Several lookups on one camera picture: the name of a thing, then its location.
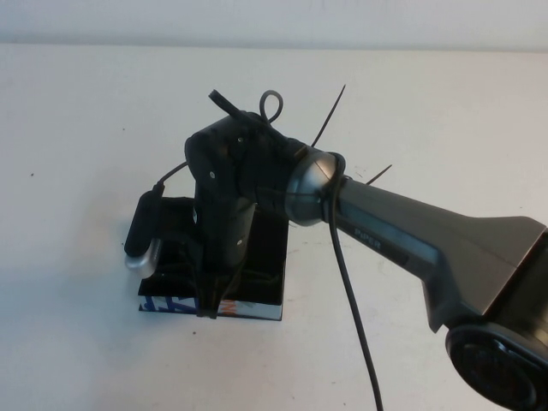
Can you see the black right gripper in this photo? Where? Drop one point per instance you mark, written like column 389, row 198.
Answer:
column 224, row 231

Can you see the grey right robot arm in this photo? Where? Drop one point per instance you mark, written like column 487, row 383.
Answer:
column 428, row 240

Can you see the black open glasses case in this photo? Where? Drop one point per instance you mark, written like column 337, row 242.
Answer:
column 269, row 248

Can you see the short black zip tie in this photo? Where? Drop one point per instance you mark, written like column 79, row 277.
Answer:
column 381, row 173

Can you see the long black zip tie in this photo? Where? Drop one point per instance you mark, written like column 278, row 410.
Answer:
column 329, row 115

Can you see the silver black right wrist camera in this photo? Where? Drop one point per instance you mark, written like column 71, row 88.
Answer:
column 141, row 240

